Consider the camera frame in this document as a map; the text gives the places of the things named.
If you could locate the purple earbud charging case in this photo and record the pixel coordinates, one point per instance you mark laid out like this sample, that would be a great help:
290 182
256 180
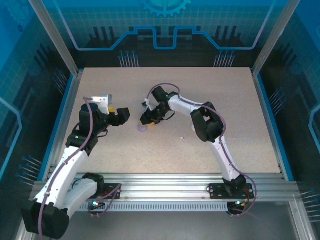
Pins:
142 128

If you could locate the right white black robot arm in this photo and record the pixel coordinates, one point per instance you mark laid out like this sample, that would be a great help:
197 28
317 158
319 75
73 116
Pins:
210 122

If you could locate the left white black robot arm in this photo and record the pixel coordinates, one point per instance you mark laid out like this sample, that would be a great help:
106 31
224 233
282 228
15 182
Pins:
67 162

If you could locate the blue table edge strip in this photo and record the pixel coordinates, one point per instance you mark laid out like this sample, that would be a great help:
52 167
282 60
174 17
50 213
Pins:
64 100
266 100

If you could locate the small LED circuit board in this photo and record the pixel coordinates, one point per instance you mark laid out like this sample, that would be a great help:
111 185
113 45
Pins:
238 203
96 203

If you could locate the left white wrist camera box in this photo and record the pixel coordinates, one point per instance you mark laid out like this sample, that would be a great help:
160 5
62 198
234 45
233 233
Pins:
102 102

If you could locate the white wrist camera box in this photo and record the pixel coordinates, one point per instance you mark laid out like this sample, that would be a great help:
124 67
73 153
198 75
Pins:
147 103
102 102

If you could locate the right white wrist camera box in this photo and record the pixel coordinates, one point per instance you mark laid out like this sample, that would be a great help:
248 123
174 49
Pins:
147 103

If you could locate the aluminium side rail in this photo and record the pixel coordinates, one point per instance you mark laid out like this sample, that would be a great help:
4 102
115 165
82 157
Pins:
261 100
71 100

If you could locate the aluminium mounting rail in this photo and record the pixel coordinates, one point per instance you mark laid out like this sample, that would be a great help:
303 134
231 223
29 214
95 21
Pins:
162 187

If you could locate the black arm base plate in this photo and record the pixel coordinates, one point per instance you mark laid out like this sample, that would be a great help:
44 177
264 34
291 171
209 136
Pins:
217 191
113 191

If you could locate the aluminium frame post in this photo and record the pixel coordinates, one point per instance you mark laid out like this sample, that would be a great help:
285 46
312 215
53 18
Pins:
273 40
58 40

